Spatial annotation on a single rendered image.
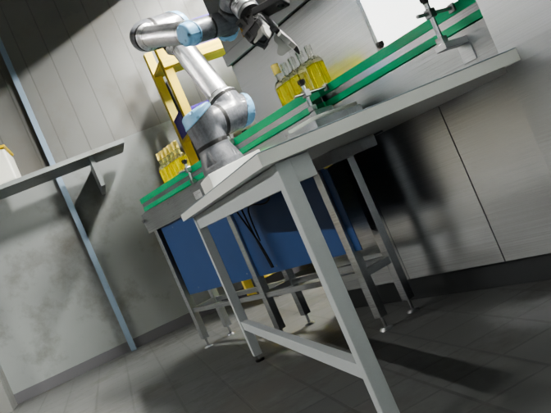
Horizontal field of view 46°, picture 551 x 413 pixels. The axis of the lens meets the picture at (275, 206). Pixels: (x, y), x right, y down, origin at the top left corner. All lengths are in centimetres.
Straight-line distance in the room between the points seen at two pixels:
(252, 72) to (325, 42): 58
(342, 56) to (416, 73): 54
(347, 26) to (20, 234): 351
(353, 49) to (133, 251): 323
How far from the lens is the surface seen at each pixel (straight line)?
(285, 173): 151
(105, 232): 539
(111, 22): 577
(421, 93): 163
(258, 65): 313
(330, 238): 264
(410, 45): 223
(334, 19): 267
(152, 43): 232
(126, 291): 538
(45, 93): 560
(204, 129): 221
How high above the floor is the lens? 64
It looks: level
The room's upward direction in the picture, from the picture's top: 23 degrees counter-clockwise
